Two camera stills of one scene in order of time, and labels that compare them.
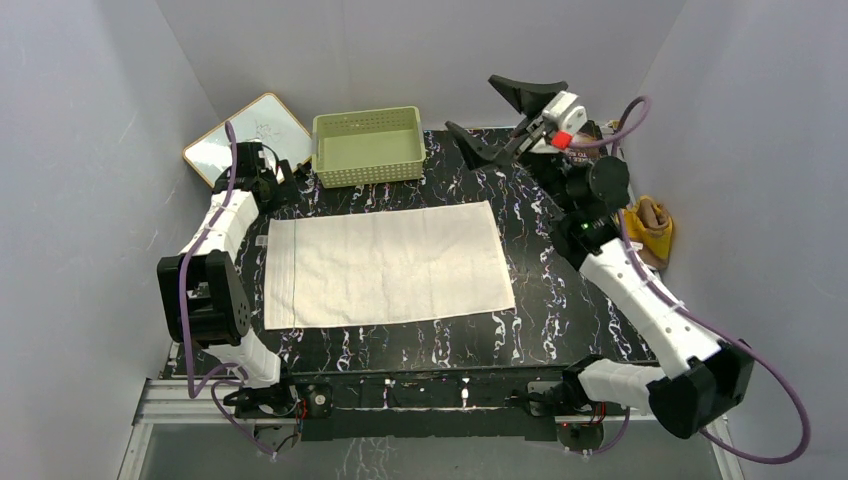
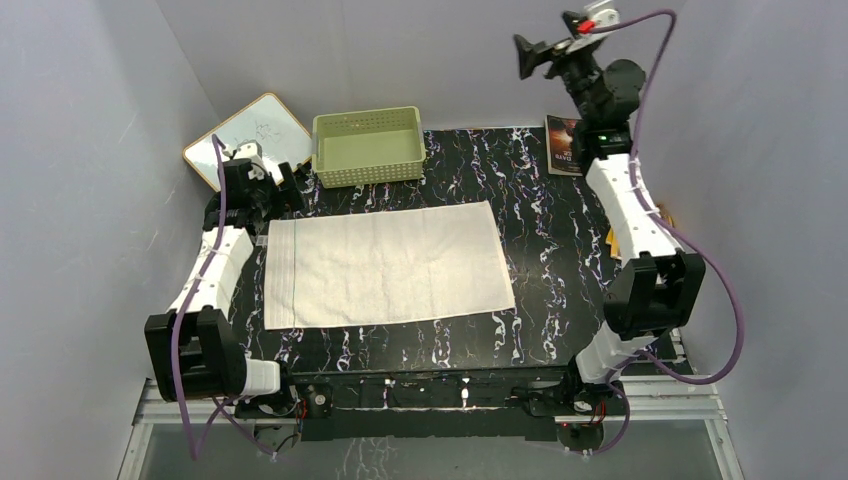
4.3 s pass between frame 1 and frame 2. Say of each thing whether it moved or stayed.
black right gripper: moved
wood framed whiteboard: stayed
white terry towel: stayed
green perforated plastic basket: stayed
